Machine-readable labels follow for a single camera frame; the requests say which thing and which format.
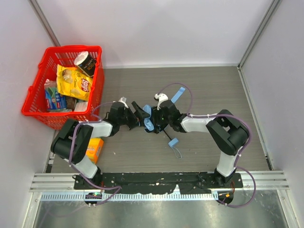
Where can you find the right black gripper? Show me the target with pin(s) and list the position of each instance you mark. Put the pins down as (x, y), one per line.
(156, 119)

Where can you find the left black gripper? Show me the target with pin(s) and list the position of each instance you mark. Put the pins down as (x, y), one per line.
(132, 116)

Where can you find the light blue folding umbrella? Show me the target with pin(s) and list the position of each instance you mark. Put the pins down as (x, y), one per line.
(150, 128)

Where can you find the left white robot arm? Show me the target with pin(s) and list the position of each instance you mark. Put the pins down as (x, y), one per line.
(73, 139)

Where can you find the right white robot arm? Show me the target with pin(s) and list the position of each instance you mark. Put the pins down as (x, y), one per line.
(229, 133)

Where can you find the orange yellow sponge box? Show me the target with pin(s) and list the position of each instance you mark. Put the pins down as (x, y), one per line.
(94, 149)

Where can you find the white small box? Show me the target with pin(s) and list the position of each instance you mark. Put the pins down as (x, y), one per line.
(81, 106)

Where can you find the brown snack package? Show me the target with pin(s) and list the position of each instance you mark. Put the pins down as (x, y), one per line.
(70, 102)

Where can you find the black cylindrical snack can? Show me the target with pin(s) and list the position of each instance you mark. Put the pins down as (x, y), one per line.
(85, 62)

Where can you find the yellow Lays chip bag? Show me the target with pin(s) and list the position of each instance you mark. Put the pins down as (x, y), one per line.
(73, 83)

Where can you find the blue green sponge pack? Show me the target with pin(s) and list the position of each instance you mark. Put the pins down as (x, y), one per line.
(54, 100)

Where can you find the red plastic shopping basket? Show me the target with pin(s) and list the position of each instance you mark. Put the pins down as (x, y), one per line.
(35, 105)

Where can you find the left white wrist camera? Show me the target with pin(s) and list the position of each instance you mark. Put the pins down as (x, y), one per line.
(122, 100)

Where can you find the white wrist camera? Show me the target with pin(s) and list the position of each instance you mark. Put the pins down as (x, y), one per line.
(122, 100)
(160, 98)

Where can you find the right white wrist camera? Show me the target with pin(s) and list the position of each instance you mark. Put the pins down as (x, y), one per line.
(160, 98)

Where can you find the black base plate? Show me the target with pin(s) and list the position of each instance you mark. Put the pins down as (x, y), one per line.
(158, 182)

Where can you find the white slotted cable duct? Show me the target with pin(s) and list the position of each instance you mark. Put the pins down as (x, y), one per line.
(86, 196)

